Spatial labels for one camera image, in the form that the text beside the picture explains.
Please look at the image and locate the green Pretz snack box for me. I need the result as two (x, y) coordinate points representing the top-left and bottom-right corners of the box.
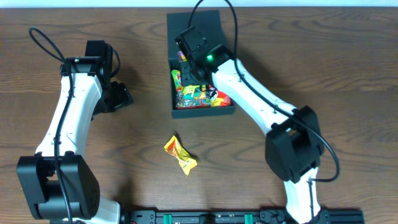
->
(176, 51), (212, 105)

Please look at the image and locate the green Haribo gummy bag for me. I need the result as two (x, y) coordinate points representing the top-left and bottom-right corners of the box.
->
(170, 69), (212, 110)

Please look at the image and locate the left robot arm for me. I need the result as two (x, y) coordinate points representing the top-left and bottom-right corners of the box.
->
(16, 40), (133, 223)

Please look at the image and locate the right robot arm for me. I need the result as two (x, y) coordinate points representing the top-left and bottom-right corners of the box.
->
(175, 27), (325, 223)

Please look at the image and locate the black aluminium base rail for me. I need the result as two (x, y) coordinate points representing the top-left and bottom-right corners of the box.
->
(119, 209), (365, 224)

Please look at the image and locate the yellow orange candy packet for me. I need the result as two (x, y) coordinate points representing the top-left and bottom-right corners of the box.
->
(164, 136), (198, 176)

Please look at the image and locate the dark green open box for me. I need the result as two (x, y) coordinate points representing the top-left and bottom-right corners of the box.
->
(167, 10), (236, 119)

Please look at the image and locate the red Pringles can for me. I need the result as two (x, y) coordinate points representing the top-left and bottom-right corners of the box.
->
(209, 86), (231, 107)

